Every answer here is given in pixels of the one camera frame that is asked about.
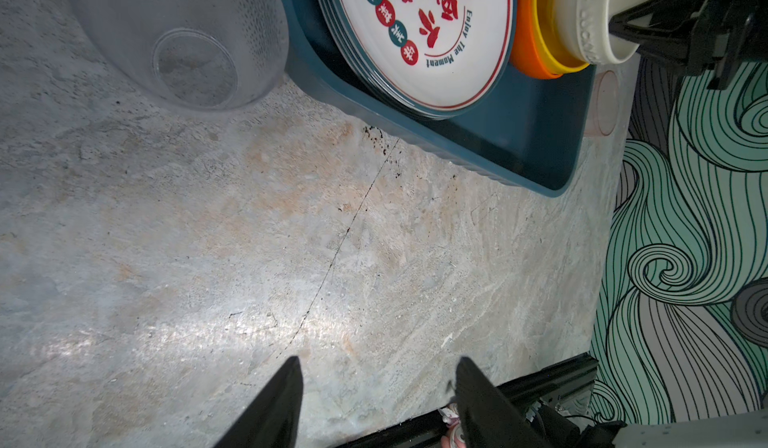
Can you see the cream white bowl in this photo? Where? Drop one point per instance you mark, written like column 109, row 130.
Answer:
column 583, row 29

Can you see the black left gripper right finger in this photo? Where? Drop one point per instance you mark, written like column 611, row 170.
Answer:
column 487, row 418

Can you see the orange bowl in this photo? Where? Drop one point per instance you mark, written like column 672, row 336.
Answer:
column 527, row 52

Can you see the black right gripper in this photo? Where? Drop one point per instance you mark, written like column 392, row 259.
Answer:
column 715, row 35

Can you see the dark teal plastic bin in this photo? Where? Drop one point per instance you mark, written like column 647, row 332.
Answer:
column 526, row 132

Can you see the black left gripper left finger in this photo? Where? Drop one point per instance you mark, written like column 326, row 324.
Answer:
column 272, row 418

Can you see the pink white small figurine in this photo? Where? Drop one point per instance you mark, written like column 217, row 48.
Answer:
column 454, row 436

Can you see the yellow bowl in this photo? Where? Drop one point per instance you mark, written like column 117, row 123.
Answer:
column 555, row 57

